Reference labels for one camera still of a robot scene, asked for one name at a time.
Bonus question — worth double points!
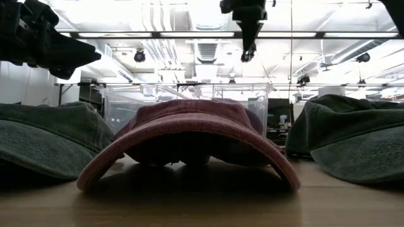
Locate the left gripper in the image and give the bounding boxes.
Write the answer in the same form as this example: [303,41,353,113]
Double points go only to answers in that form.
[0,0,102,81]

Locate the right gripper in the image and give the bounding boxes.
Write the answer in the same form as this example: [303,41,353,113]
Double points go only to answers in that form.
[232,0,268,53]

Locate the dark green baseball cap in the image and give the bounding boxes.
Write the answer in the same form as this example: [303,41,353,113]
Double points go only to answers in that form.
[285,94,404,185]
[0,101,115,181]

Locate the white square column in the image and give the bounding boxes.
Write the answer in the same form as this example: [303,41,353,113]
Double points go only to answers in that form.
[55,71,82,85]

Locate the black background shelf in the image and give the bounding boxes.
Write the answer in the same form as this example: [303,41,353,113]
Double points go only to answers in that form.
[78,84,105,114]

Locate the thin vertical pole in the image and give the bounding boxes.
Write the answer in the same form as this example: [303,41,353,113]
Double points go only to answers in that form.
[289,0,294,102]

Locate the overhead light bar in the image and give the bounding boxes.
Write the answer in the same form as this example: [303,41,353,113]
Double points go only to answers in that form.
[59,30,400,40]

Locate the clear plastic bin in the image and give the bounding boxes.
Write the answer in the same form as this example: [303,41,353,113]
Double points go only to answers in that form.
[100,84,196,135]
[192,82,275,138]

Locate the white round pillar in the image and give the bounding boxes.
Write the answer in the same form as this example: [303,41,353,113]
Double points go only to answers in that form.
[318,86,347,98]

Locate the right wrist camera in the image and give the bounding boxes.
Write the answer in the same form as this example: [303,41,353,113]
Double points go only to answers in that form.
[220,0,235,14]

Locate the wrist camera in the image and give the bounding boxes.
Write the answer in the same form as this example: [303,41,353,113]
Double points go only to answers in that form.
[220,0,235,14]
[23,0,60,29]

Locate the round silver air duct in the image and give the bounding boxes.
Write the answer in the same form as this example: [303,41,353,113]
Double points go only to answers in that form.
[188,0,232,32]

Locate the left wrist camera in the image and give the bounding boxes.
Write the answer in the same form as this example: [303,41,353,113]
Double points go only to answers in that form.
[23,0,60,29]

